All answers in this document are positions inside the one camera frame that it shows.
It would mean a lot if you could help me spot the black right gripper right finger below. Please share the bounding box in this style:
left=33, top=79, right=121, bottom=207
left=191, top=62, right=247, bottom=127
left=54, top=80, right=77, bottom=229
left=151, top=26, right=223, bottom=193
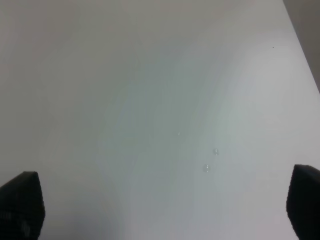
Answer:
left=286, top=164, right=320, bottom=240

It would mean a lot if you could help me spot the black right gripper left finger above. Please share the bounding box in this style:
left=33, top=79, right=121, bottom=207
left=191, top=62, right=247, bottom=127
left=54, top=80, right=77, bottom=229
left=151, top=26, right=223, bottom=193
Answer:
left=0, top=171, right=46, bottom=240

